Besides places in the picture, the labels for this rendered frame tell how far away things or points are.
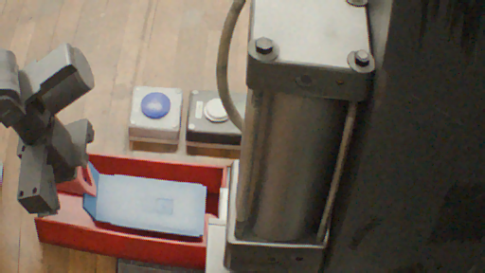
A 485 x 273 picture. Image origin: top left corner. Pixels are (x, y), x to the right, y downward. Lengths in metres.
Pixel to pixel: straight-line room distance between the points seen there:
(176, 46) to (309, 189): 0.71
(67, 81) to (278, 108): 0.42
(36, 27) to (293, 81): 0.89
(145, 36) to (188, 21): 0.07
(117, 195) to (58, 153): 0.16
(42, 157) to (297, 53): 0.52
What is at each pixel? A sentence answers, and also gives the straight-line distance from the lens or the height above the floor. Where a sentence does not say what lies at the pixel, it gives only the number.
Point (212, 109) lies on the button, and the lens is 1.50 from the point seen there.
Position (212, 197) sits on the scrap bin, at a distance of 1.47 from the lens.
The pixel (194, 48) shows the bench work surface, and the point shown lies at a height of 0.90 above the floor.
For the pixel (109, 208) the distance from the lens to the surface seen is 1.40.
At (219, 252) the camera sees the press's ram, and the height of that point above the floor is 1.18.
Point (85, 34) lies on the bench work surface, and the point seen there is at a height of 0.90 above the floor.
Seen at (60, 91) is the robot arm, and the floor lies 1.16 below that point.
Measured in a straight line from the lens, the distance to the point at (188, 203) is 1.41.
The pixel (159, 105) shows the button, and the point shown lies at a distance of 1.50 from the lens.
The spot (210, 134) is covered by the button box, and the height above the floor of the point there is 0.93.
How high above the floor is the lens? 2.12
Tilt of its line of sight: 53 degrees down
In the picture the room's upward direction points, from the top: 7 degrees clockwise
